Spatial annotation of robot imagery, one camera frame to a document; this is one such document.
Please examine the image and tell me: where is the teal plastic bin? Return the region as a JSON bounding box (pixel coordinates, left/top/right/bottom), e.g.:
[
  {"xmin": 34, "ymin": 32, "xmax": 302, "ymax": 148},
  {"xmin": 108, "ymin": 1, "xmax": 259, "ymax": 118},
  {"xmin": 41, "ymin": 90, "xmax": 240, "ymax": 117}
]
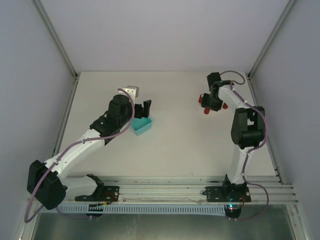
[{"xmin": 131, "ymin": 117, "xmax": 153, "ymax": 136}]

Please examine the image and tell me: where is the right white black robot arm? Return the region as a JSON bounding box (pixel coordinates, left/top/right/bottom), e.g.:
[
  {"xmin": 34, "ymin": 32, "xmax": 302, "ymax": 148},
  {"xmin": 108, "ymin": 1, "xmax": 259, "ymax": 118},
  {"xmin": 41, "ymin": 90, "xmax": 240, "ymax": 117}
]
[{"xmin": 198, "ymin": 72, "xmax": 267, "ymax": 202}]

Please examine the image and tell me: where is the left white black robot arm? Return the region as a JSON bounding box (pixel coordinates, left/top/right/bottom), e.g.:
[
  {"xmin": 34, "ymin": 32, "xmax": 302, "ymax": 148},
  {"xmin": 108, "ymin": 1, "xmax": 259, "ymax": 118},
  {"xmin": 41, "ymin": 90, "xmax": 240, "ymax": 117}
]
[{"xmin": 26, "ymin": 94, "xmax": 152, "ymax": 210}]

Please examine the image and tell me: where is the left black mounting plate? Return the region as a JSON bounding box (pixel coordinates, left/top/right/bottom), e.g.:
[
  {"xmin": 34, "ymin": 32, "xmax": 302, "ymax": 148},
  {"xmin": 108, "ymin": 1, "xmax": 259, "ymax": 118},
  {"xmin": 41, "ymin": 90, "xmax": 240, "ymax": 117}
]
[{"xmin": 74, "ymin": 186, "xmax": 120, "ymax": 203}]

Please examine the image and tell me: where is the black mounting plate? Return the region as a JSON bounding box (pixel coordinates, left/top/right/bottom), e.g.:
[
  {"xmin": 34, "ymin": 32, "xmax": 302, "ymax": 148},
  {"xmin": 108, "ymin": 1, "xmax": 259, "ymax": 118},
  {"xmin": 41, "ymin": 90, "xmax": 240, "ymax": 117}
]
[
  {"xmin": 202, "ymin": 186, "xmax": 252, "ymax": 203},
  {"xmin": 74, "ymin": 186, "xmax": 120, "ymax": 203}
]

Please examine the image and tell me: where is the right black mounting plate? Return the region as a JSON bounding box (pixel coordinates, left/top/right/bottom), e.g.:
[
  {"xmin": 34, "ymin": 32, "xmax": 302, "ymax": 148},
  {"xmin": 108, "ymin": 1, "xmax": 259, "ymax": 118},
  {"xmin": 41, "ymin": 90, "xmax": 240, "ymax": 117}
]
[{"xmin": 202, "ymin": 186, "xmax": 252, "ymax": 203}]

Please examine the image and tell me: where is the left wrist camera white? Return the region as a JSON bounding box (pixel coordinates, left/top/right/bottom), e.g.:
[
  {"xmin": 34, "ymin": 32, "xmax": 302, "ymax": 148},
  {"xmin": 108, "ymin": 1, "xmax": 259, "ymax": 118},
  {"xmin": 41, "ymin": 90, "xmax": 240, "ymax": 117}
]
[{"xmin": 121, "ymin": 85, "xmax": 140, "ymax": 100}]

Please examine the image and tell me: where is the right aluminium table edge rail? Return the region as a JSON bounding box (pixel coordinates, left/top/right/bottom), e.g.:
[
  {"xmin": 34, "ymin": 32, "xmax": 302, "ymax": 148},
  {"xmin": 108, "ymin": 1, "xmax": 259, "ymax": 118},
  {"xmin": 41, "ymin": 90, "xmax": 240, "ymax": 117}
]
[{"xmin": 246, "ymin": 74, "xmax": 286, "ymax": 185}]

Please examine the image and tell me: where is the aluminium table edge rail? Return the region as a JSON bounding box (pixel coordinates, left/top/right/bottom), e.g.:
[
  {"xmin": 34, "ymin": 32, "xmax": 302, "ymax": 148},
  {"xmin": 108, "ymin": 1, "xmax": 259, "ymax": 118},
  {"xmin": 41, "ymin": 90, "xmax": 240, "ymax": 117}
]
[
  {"xmin": 51, "ymin": 75, "xmax": 80, "ymax": 157},
  {"xmin": 246, "ymin": 74, "xmax": 286, "ymax": 185}
]

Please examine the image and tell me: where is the left aluminium table edge rail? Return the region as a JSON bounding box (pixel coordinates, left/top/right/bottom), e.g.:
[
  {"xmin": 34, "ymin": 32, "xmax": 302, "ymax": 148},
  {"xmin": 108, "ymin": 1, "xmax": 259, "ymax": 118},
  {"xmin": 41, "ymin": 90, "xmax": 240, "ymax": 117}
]
[{"xmin": 51, "ymin": 75, "xmax": 80, "ymax": 157}]

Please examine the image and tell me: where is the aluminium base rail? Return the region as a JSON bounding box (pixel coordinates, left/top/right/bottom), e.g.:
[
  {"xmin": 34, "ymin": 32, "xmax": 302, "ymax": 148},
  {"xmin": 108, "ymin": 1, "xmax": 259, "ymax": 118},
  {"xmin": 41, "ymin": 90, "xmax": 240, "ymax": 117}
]
[{"xmin": 62, "ymin": 176, "xmax": 300, "ymax": 205}]

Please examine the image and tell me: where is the white slotted cable duct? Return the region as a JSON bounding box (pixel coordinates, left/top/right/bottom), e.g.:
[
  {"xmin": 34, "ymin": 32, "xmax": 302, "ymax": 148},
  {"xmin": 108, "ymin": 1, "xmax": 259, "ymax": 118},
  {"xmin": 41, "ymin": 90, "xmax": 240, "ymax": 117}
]
[{"xmin": 39, "ymin": 202, "xmax": 226, "ymax": 216}]

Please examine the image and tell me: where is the right aluminium frame post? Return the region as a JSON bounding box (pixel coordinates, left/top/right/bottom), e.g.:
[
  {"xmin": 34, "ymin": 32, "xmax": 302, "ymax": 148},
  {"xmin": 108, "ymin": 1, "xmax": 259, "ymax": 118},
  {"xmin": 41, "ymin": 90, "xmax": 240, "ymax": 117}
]
[{"xmin": 247, "ymin": 0, "xmax": 297, "ymax": 80}]

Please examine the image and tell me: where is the aluminium frame post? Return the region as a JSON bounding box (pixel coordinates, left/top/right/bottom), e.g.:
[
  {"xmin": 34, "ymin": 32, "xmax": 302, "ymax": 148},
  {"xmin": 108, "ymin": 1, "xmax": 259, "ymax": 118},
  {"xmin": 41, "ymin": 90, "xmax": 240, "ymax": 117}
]
[
  {"xmin": 32, "ymin": 0, "xmax": 78, "ymax": 80},
  {"xmin": 247, "ymin": 0, "xmax": 297, "ymax": 80}
]

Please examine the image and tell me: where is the left aluminium frame post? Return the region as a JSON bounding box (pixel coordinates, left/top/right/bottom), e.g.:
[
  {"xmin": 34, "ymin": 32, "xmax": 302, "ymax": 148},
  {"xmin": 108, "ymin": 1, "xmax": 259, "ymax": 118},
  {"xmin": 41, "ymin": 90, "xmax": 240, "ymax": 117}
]
[{"xmin": 32, "ymin": 0, "xmax": 78, "ymax": 80}]

